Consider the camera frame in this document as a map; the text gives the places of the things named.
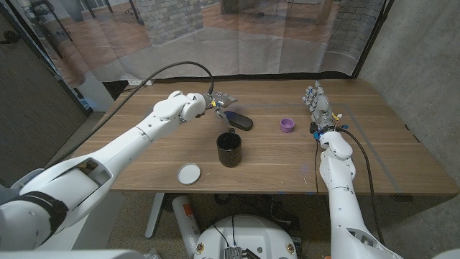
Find black backdrop frame pole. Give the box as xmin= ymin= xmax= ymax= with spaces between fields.
xmin=351 ymin=0 xmax=395 ymax=79
xmin=0 ymin=0 xmax=93 ymax=117

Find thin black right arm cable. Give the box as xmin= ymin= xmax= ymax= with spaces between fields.
xmin=314 ymin=138 xmax=321 ymax=197

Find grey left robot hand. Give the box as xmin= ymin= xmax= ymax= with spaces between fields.
xmin=204 ymin=91 xmax=239 ymax=127

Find white metal table leg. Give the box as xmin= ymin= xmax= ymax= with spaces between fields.
xmin=144 ymin=192 xmax=166 ymax=240

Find small purple cup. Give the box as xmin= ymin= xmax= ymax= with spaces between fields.
xmin=280 ymin=117 xmax=295 ymax=134

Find white panel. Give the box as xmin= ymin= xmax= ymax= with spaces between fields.
xmin=75 ymin=71 xmax=116 ymax=113

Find white round lid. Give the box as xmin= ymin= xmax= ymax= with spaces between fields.
xmin=176 ymin=162 xmax=202 ymax=186

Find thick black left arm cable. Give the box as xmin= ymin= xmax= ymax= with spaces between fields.
xmin=45 ymin=60 xmax=216 ymax=169

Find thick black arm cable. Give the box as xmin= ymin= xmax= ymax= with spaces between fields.
xmin=337 ymin=126 xmax=386 ymax=246
xmin=45 ymin=60 xmax=216 ymax=169

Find black glasses case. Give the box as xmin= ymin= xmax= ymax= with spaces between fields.
xmin=223 ymin=110 xmax=254 ymax=132

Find black tangled floor cables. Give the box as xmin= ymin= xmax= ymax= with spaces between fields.
xmin=211 ymin=193 xmax=301 ymax=238

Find white robot torso edge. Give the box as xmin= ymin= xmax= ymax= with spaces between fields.
xmin=0 ymin=249 xmax=161 ymax=259

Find white roll with orange label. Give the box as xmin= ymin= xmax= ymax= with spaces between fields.
xmin=171 ymin=195 xmax=201 ymax=258

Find black mug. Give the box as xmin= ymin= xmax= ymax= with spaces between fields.
xmin=216 ymin=127 xmax=243 ymax=168

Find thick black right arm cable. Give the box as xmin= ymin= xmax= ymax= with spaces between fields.
xmin=337 ymin=126 xmax=386 ymax=246

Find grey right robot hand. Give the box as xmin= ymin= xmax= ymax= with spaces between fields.
xmin=301 ymin=80 xmax=341 ymax=135

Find printed backdrop sheet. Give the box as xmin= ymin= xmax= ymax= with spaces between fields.
xmin=6 ymin=0 xmax=388 ymax=89

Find black door handle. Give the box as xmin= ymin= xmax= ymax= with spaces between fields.
xmin=0 ymin=30 xmax=22 ymax=46

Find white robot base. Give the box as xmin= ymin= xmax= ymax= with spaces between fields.
xmin=193 ymin=214 xmax=298 ymax=259

